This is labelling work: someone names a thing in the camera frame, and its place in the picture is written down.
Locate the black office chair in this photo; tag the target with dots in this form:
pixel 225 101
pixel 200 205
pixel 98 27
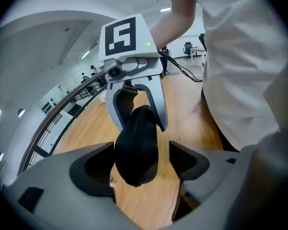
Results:
pixel 187 49

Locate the black railing wooden handrail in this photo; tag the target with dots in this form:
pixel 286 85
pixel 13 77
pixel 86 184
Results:
pixel 62 102

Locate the ceiling fluorescent light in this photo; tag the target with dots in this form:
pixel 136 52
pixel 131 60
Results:
pixel 165 9
pixel 85 54

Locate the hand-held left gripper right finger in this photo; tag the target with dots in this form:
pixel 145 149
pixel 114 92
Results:
pixel 213 171

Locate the person's right forearm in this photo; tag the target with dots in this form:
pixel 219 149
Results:
pixel 175 25

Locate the person's white t-shirt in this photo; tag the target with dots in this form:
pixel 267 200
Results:
pixel 242 68

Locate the white desk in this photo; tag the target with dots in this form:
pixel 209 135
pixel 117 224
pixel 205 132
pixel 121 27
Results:
pixel 198 49

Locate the white flat box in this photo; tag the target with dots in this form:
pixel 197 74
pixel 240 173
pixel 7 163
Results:
pixel 103 98

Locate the cluster of black wall discs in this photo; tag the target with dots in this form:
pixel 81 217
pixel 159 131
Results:
pixel 47 106

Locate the black zippered pouch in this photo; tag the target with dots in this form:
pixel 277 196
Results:
pixel 136 147

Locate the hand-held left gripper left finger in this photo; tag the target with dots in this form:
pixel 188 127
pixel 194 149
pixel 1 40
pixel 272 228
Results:
pixel 62 188

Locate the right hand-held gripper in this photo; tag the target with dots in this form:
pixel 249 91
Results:
pixel 121 36

